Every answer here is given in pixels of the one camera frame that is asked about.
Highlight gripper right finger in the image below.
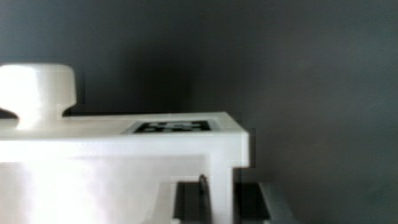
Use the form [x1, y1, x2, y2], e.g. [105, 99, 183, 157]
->
[234, 182, 297, 224]

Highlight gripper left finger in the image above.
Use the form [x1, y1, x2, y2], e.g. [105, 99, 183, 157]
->
[172, 175, 211, 224]

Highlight small white drawer with knob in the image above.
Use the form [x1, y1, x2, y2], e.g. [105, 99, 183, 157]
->
[0, 63, 249, 224]

